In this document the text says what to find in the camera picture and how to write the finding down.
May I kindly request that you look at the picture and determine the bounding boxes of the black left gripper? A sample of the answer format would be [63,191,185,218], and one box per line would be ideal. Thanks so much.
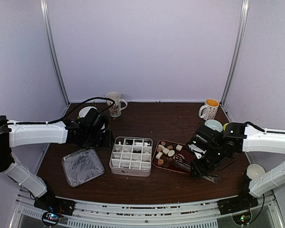
[85,130,114,147]

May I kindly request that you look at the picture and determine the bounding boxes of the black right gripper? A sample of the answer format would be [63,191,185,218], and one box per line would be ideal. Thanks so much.
[190,145,225,178]

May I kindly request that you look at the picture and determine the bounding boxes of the metal serving tongs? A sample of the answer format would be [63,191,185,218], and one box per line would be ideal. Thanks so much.
[167,154,219,183]

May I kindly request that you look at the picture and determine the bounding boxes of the bunny print tin lid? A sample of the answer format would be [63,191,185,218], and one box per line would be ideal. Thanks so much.
[61,149,105,187]

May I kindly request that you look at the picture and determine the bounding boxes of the red chocolate tray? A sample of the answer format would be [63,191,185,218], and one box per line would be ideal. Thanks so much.
[152,140,196,174]

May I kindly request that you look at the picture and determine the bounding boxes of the white divided tin box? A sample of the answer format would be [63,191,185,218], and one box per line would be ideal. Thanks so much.
[109,136,153,177]

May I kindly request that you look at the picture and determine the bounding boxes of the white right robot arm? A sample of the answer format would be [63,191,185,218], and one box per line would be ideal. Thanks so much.
[186,122,285,210]

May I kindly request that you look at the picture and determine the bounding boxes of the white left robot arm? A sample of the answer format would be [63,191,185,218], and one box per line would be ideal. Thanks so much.
[0,108,112,211]

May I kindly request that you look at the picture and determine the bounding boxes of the white bowl green rim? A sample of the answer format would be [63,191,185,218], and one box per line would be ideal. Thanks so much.
[77,106,97,119]

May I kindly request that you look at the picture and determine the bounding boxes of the beige floral mug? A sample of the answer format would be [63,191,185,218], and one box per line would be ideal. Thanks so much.
[105,92,128,118]

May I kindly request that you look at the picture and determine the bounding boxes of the light blue bowl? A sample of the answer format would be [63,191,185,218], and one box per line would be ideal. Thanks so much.
[204,119,223,132]

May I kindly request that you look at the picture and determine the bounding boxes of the dark bowl white inside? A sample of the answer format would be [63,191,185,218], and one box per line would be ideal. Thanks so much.
[245,163,266,181]

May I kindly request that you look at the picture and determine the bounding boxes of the white mug yellow inside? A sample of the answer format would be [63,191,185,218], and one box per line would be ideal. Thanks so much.
[198,98,219,121]

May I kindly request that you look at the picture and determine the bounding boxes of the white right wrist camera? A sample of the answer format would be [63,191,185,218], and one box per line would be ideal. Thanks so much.
[186,143,206,159]

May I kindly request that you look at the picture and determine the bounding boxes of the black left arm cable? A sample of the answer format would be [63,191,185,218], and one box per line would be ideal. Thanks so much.
[45,96,117,125]

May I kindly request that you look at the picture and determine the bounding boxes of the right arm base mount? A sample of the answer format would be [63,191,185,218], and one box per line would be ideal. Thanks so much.
[218,197,258,226]

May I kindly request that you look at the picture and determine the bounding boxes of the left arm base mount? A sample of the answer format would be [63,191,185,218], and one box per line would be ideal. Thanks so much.
[34,198,76,228]

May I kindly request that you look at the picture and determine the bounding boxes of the metal front rail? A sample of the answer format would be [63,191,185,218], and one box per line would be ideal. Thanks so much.
[8,195,285,228]

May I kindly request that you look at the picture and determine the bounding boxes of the left aluminium frame post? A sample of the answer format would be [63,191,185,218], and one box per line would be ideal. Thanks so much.
[40,0,70,106]

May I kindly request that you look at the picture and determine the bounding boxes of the aluminium frame post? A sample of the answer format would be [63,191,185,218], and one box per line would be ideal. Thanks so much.
[40,0,70,106]
[219,0,249,106]

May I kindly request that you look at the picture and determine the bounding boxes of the right aluminium frame post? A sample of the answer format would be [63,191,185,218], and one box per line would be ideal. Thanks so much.
[219,0,249,106]

